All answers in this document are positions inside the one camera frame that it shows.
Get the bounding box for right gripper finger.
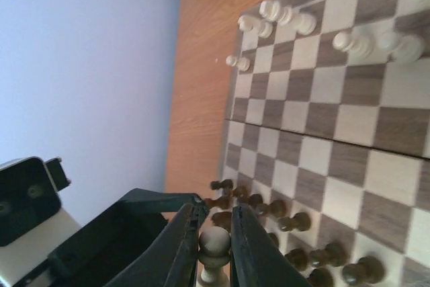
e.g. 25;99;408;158
230;204;310;287

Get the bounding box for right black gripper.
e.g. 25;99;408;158
48;188;211;287

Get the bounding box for white chess pawn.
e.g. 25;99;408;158
376;31;425;63
196;227;231;287
332;32;375;58

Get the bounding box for white chess piece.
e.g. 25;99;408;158
226;55;251;71

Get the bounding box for wooden chess board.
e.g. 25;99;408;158
222;0;429;286

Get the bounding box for white chess king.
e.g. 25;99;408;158
259;0;316;36

